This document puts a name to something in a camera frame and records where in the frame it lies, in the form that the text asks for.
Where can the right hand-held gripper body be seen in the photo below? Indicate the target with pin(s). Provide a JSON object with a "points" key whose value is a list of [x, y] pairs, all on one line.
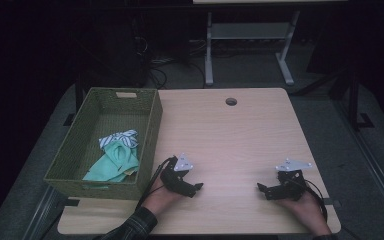
{"points": [[291, 181]]}

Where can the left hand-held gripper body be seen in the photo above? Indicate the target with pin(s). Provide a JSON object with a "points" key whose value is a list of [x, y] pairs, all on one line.
{"points": [[175, 176]]}

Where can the green woven basket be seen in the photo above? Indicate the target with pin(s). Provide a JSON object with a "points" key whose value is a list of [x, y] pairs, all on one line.
{"points": [[90, 110]]}

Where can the person's left hand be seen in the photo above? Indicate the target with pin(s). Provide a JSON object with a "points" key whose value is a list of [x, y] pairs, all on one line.
{"points": [[161, 198]]}

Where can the person's right hand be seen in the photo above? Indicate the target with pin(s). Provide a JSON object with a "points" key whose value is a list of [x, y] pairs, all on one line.
{"points": [[308, 210]]}

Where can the dark metal stand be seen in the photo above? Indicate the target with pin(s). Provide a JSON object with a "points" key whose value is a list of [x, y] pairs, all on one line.
{"points": [[350, 96]]}

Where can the metal floor rail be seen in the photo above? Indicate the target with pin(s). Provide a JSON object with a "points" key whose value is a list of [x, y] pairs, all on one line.
{"points": [[373, 160], [40, 213]]}

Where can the white metal table frame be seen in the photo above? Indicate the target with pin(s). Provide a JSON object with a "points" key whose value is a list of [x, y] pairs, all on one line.
{"points": [[246, 31]]}

